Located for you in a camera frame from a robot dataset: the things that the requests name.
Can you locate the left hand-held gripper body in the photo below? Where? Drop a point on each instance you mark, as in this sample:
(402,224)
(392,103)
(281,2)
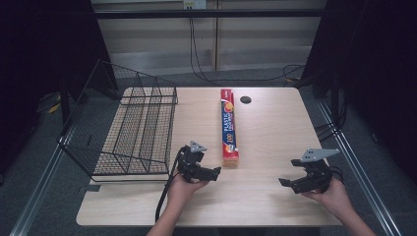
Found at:
(191,162)

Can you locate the round black table grommet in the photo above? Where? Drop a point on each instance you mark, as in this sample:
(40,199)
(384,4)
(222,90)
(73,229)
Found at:
(245,100)

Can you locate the yellow floor object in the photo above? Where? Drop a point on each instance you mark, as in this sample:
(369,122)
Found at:
(55,106)

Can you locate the person's right hand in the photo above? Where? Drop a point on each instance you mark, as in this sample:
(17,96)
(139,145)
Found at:
(331,198)

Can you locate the person's left hand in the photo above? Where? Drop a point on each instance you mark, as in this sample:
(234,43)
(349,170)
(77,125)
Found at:
(183,193)

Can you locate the metal floor rail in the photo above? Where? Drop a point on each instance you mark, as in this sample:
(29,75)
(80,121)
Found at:
(36,200)
(357,170)

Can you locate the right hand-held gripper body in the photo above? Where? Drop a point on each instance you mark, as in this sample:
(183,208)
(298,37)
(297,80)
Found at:
(314,175)

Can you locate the black curtain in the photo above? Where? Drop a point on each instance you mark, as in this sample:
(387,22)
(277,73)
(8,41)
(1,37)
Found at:
(42,65)
(377,82)

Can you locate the white wall socket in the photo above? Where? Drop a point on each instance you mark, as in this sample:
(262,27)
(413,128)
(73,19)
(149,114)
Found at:
(194,4)

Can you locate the red plastic wrap box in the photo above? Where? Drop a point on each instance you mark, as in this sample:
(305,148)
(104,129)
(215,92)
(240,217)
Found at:
(229,131)

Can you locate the black horizontal bar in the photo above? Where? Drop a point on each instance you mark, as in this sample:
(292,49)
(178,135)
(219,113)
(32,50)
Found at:
(209,13)

